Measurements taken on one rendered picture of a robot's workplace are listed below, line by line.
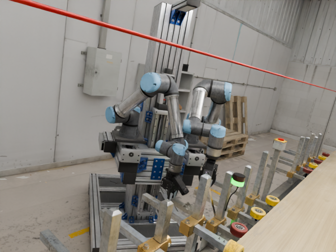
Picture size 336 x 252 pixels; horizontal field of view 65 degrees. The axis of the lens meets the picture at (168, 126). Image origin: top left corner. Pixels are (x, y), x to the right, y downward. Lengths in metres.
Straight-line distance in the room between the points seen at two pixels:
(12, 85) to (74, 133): 1.00
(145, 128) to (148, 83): 0.69
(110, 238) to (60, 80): 2.95
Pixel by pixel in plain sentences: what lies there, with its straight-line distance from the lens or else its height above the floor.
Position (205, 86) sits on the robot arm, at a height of 1.51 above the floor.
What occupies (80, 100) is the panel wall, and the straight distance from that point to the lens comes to 3.76.
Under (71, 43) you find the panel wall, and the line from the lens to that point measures 3.60.
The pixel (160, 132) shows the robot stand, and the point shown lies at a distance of 2.11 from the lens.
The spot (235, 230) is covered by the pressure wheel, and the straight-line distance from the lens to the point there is 1.37.
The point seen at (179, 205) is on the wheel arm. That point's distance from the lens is 1.54.
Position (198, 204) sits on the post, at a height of 1.04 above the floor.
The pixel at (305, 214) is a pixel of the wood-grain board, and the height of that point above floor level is 0.90.
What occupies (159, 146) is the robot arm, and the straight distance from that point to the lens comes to 1.53.
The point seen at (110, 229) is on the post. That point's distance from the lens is 0.79.
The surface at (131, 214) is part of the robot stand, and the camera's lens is 2.44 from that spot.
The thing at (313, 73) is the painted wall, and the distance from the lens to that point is 9.45.
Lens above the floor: 1.59
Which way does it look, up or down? 13 degrees down
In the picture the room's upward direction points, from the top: 10 degrees clockwise
